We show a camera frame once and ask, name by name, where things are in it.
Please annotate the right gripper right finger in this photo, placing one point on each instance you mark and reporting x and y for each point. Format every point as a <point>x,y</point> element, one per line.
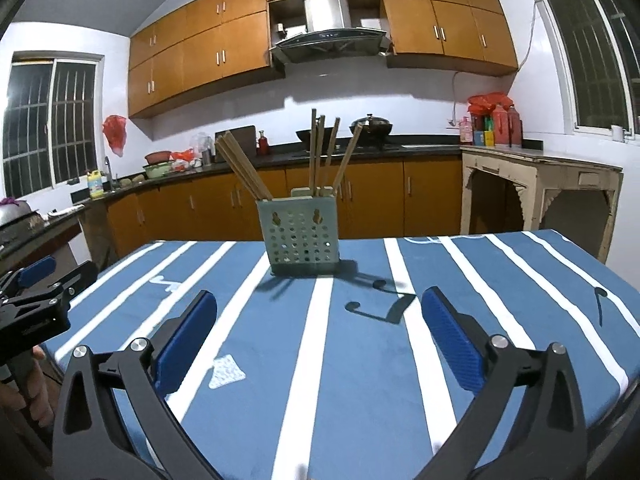
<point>547,439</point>

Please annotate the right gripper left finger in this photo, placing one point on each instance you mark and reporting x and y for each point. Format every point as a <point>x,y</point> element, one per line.
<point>90,439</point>

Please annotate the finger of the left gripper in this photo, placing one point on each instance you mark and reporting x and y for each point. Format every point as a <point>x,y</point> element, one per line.
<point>36,272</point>
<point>72,284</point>

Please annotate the person left hand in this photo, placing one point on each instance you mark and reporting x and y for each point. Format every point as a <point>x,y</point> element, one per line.
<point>37,400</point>

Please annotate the yellow detergent bottle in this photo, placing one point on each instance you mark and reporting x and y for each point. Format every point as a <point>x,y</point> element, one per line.
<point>95,184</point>

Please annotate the sink faucet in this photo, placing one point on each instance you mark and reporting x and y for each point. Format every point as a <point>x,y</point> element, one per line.
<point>108,174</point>

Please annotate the left barred window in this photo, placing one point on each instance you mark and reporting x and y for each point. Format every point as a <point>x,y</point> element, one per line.
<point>49,124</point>

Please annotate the barred window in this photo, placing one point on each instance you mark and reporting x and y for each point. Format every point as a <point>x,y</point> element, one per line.
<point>596,43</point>
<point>49,124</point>

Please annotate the green enamel basin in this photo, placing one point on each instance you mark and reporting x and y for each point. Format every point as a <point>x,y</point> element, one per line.
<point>159,170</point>

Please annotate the red basin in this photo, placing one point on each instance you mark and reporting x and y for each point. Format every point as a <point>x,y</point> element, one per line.
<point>158,157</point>

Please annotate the red bag near basins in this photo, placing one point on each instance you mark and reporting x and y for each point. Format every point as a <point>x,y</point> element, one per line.
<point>182,161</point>

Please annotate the clear plastic bag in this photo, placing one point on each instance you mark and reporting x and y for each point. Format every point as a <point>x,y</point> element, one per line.
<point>201,142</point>

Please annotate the blue striped tablecloth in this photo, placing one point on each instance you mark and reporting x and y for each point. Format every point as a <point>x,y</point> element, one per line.
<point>339,378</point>

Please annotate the dark wooden cutting board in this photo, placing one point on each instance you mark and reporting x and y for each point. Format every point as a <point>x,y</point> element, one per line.
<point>245,136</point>

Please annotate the green perforated utensil holder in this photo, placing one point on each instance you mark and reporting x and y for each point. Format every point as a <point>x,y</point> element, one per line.
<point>301,233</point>

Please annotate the red sauce bottle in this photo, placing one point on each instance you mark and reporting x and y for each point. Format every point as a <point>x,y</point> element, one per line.
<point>263,148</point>

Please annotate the old cream side table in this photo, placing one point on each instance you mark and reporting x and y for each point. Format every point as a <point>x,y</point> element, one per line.
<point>539,179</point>

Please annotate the red oil bottles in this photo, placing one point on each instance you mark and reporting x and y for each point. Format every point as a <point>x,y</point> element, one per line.
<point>507,126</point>

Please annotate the pink bottle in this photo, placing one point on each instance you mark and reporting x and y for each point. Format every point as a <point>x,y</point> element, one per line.
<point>466,131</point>

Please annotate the red bag on counter corner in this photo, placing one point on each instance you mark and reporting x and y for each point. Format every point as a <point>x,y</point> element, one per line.
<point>484,104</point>

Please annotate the black lidded wok right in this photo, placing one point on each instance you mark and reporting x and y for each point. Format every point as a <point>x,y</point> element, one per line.
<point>374,131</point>

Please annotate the steel range hood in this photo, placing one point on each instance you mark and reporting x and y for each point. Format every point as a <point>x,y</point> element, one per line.
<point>315,30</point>

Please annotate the right barred window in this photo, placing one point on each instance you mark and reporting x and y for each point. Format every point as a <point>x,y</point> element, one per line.
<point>596,43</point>

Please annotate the red plastic bag on wall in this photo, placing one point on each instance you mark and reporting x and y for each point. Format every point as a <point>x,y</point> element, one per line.
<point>114,129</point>

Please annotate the orange upper wall cabinets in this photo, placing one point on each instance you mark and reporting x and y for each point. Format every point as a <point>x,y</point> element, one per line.
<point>211,46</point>

